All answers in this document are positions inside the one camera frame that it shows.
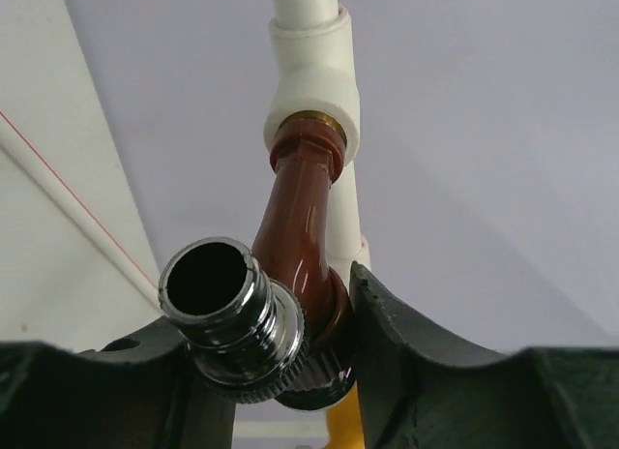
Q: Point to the white pipe frame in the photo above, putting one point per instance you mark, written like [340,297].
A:
[76,269]

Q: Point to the orange faucet blue cap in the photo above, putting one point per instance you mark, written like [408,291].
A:
[344,424]

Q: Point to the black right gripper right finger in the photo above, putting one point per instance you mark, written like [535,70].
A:
[422,386]

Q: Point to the brown faucet chrome knob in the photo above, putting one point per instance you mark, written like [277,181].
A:
[272,320]

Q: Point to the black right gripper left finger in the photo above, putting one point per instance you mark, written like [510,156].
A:
[140,391]

